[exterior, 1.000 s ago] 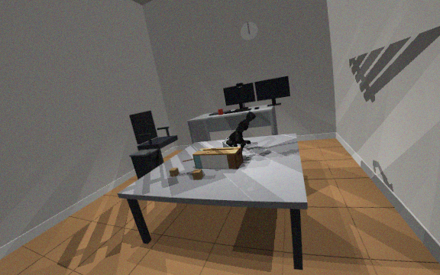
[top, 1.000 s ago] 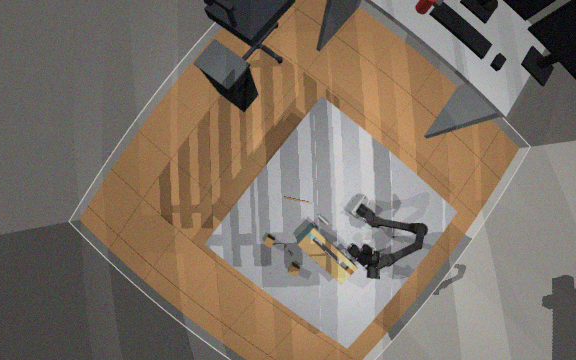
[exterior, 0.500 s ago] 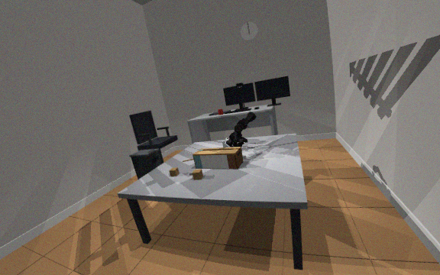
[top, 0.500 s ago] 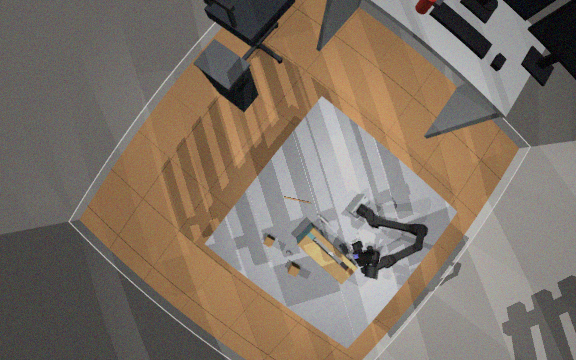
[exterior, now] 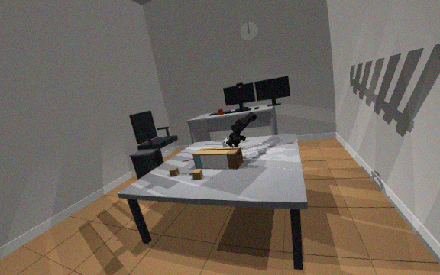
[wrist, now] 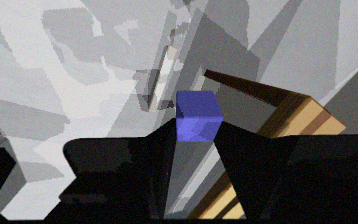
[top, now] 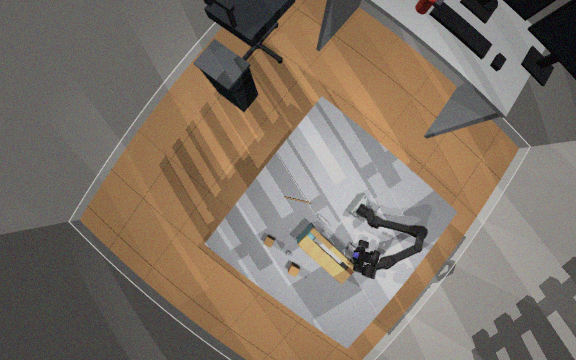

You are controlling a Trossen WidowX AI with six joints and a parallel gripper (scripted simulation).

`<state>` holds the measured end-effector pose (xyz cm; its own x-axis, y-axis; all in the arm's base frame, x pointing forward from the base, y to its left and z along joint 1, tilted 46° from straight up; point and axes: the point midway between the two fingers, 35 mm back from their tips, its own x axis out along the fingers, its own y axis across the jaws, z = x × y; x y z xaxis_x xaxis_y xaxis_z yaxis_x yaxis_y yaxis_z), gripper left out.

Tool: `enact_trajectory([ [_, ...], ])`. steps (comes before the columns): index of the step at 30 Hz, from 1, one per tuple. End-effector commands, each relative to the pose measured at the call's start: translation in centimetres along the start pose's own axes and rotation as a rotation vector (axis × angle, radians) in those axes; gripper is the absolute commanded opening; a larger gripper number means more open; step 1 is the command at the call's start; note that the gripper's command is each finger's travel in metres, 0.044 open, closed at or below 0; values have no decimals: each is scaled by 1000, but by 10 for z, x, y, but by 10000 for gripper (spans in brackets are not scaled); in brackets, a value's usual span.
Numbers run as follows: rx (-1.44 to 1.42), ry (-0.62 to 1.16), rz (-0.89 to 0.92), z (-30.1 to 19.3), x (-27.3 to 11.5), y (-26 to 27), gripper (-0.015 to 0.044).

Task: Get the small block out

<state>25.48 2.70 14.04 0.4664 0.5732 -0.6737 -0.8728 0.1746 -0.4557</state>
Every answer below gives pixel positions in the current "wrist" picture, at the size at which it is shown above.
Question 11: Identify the small blue block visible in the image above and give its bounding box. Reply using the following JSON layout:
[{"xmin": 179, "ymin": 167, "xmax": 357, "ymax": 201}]
[{"xmin": 176, "ymin": 91, "xmax": 224, "ymax": 141}]

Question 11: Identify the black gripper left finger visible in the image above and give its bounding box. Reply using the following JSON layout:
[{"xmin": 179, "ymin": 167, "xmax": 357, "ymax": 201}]
[{"xmin": 62, "ymin": 118, "xmax": 177, "ymax": 218}]

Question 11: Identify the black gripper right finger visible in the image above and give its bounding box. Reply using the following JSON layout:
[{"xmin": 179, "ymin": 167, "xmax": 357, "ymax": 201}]
[{"xmin": 213, "ymin": 121, "xmax": 358, "ymax": 219}]

